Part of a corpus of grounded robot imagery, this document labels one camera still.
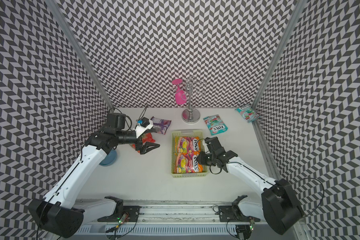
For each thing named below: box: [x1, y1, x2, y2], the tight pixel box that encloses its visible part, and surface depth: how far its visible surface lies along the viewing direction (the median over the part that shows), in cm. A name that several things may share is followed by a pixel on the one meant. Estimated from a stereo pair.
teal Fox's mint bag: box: [203, 114, 228, 136], surface depth 107 cm
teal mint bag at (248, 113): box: [234, 107, 261, 123], surface depth 114 cm
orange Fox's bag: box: [174, 150, 204, 173], surface depth 86 cm
